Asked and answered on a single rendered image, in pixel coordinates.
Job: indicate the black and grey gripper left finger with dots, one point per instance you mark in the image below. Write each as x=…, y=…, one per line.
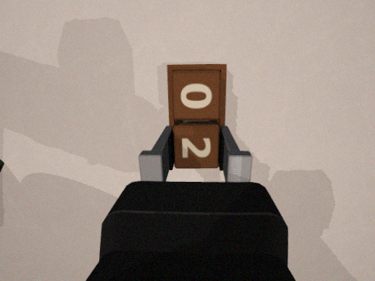
x=155, y=164

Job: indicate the brown wooden number cube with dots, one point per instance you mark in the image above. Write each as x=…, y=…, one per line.
x=196, y=144
x=196, y=95

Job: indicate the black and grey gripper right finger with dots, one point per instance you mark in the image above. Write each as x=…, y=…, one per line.
x=235, y=164

